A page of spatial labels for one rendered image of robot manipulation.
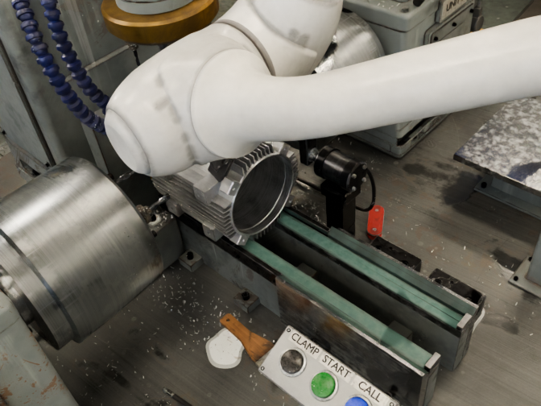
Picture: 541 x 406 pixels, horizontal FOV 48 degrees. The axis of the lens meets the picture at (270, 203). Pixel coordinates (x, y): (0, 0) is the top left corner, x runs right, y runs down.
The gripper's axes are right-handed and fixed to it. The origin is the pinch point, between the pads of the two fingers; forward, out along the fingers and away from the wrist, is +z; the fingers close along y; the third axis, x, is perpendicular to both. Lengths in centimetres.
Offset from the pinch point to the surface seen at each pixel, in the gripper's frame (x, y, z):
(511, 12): -4, -275, 131
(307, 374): 30.8, 17.5, -12.0
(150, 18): -20.4, -0.5, -13.5
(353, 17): -8.7, -45.4, 1.3
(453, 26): 5, -66, 2
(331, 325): 30.9, 1.9, 6.5
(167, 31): -17.2, -1.1, -13.5
